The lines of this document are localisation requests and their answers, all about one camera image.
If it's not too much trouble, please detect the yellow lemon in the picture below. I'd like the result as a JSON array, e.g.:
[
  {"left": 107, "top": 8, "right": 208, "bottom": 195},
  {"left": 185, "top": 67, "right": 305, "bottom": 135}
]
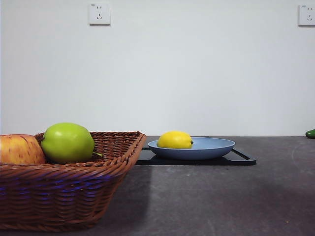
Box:
[{"left": 157, "top": 130, "right": 194, "bottom": 149}]

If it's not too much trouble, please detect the blue round plate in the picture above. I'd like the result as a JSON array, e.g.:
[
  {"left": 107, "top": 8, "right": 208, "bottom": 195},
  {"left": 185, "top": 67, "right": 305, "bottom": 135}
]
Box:
[{"left": 147, "top": 137, "right": 236, "bottom": 161}]

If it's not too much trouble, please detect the brown woven wicker basket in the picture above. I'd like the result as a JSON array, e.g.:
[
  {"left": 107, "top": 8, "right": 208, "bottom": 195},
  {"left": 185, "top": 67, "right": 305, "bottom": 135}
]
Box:
[{"left": 0, "top": 131, "right": 147, "bottom": 233}]

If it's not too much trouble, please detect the green apple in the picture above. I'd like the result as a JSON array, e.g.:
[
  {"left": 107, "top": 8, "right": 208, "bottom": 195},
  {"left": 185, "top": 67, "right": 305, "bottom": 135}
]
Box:
[{"left": 40, "top": 122, "right": 104, "bottom": 165}]

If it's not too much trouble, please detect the black flat tray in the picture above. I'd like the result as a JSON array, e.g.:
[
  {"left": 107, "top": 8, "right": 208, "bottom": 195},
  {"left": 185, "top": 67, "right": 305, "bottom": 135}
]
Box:
[{"left": 135, "top": 147, "right": 257, "bottom": 166}]

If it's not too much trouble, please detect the red yellow apple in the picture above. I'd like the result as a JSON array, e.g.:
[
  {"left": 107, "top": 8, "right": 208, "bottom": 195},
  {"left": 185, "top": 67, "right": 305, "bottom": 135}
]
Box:
[{"left": 0, "top": 134, "right": 47, "bottom": 166}]

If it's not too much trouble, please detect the white wall socket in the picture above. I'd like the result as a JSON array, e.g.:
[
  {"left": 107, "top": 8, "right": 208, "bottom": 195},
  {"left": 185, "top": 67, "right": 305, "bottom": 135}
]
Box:
[
  {"left": 298, "top": 4, "right": 315, "bottom": 28},
  {"left": 89, "top": 1, "right": 111, "bottom": 26}
]

